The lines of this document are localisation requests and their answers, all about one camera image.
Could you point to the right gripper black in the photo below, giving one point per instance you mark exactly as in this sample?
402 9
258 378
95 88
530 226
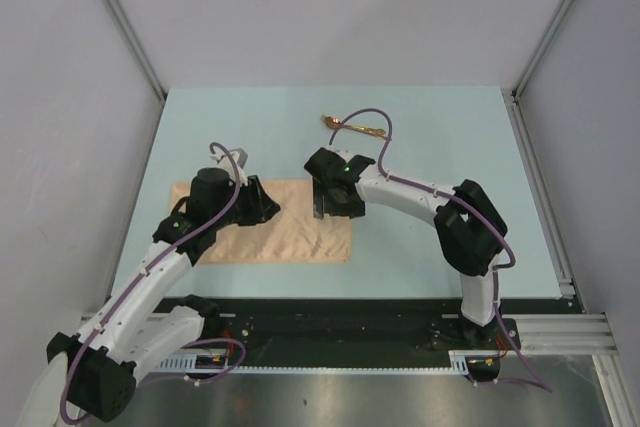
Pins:
323 203

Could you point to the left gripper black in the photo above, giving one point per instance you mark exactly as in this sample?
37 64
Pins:
260 206

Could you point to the peach satin napkin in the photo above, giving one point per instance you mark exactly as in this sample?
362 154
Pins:
293 235

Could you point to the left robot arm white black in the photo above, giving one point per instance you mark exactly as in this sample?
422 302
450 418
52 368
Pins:
102 386

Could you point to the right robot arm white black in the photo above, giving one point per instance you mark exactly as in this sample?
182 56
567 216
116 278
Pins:
470 231

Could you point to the copper spoon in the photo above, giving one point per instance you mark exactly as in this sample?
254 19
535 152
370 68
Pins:
333 123

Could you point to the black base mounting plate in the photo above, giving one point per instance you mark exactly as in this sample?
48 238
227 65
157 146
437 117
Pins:
349 333

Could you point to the aluminium frame rail right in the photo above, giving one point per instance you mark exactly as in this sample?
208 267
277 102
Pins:
550 228

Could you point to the aluminium cross rail front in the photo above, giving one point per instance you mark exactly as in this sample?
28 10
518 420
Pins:
565 329

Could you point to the aluminium frame post left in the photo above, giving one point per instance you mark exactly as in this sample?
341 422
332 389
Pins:
125 27

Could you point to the aluminium frame post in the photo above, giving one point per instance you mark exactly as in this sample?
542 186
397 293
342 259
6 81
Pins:
125 27
551 30

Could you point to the aluminium frame post right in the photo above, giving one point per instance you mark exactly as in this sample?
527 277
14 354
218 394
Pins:
551 30

